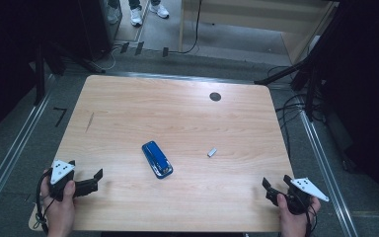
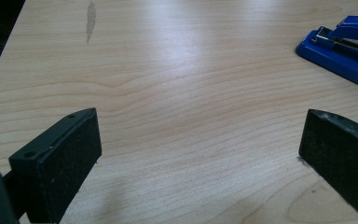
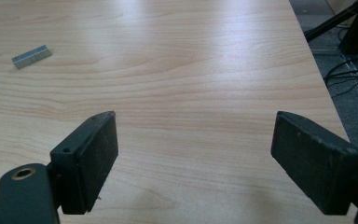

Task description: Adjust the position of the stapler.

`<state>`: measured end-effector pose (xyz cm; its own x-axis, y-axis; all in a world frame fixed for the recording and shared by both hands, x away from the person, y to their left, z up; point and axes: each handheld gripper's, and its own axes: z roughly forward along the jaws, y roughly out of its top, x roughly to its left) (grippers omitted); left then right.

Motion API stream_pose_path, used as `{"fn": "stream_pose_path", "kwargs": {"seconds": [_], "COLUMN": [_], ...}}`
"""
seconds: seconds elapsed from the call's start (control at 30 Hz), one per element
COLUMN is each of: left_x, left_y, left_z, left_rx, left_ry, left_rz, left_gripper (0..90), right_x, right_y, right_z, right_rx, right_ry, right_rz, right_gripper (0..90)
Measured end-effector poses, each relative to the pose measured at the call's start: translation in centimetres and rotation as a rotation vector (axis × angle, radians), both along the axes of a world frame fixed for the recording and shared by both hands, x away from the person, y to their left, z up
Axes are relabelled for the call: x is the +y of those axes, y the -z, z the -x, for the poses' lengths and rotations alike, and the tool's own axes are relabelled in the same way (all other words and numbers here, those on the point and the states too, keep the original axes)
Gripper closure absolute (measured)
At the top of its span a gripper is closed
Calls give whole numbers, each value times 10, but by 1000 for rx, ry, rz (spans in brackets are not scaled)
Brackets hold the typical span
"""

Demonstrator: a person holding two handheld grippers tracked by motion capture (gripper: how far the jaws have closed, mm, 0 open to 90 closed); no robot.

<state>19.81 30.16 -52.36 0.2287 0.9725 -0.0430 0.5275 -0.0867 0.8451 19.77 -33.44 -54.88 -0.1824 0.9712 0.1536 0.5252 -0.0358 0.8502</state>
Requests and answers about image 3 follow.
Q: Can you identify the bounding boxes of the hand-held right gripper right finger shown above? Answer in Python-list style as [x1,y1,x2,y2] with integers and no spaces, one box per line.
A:
[270,110,358,217]

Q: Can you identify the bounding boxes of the black cables beside table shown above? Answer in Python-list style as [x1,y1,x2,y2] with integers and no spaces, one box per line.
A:
[303,0,358,56]

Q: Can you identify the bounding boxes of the black floor cables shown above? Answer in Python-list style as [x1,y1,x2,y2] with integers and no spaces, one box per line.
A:
[324,56,358,99]

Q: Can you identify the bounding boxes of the silver staple strip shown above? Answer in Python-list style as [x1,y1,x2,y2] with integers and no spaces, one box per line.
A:
[11,44,53,70]

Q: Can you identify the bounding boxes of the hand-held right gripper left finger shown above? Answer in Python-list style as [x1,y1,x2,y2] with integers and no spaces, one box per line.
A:
[49,110,119,216]

